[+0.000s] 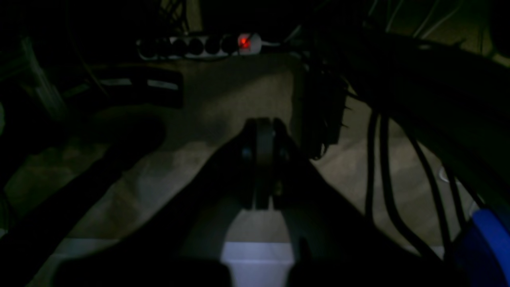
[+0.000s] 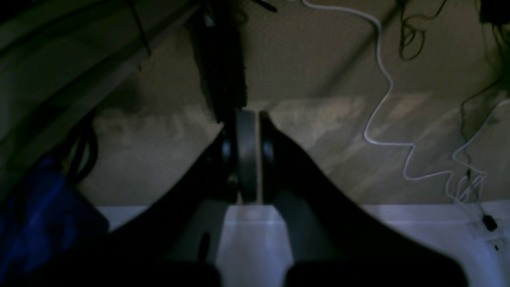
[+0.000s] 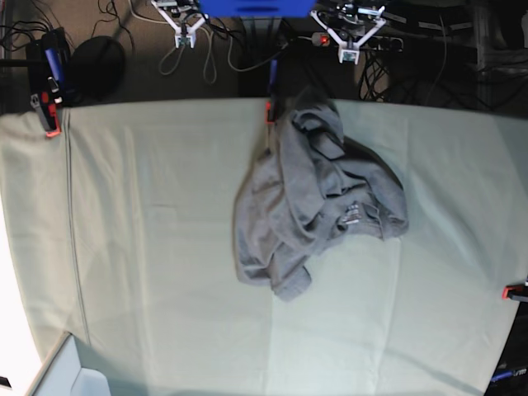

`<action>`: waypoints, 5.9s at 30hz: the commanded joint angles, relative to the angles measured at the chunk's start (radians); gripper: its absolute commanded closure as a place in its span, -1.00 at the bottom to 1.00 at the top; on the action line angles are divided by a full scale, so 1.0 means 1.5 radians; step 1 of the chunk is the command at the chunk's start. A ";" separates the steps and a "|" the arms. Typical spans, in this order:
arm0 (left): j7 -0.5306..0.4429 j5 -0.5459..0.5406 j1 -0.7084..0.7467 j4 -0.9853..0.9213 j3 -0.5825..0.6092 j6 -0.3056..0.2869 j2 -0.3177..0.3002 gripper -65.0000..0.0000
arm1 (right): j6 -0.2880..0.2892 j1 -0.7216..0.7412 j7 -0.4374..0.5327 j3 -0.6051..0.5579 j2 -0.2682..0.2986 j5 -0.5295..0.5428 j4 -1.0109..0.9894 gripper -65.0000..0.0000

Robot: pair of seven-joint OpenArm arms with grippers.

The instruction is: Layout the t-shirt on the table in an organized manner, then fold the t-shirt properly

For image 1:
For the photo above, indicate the white power strip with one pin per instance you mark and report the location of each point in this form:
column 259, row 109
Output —
column 196, row 47

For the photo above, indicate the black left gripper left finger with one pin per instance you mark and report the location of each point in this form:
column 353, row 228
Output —
column 182, row 244

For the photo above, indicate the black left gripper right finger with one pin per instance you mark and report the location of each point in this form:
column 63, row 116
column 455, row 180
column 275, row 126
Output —
column 333, row 243

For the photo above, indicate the blue plastic crate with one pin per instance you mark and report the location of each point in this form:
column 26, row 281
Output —
column 482, row 252

